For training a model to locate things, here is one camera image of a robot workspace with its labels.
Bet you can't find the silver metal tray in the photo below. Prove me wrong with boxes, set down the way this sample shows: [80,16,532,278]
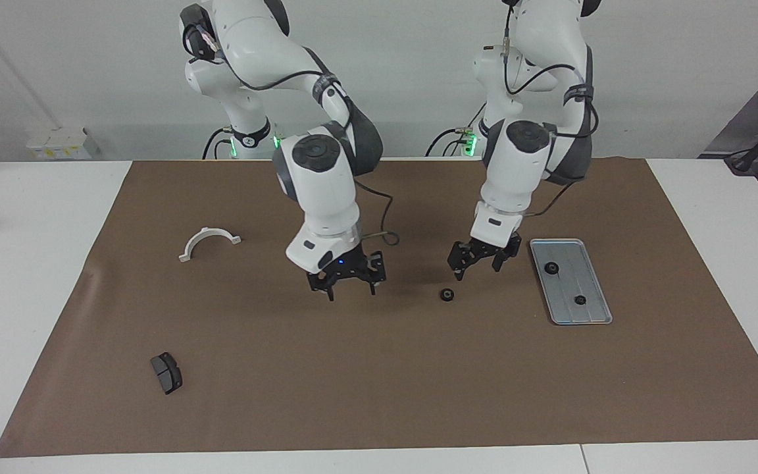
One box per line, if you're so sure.
[529,238,613,326]

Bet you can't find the brown table mat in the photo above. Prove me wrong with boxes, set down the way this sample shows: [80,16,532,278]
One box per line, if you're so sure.
[0,158,758,458]

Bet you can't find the dark grey brake pad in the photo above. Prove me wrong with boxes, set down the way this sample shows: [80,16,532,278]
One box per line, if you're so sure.
[150,352,184,396]

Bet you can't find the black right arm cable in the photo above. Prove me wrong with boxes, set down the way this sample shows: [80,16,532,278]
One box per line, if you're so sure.
[185,13,400,248]

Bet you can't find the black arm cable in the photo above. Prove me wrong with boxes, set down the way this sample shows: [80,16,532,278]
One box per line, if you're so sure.
[501,0,600,218]
[185,13,400,248]

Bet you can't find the black base cable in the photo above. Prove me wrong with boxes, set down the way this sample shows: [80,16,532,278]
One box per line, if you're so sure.
[425,105,488,157]
[203,128,232,160]

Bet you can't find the white half-ring clamp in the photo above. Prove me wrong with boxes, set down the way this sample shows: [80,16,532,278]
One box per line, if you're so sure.
[178,226,242,263]

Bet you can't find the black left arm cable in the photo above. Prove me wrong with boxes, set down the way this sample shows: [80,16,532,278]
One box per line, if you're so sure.
[501,0,600,218]

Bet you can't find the white wall socket boxes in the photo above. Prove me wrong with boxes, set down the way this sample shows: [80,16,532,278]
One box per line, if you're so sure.
[26,127,100,161]

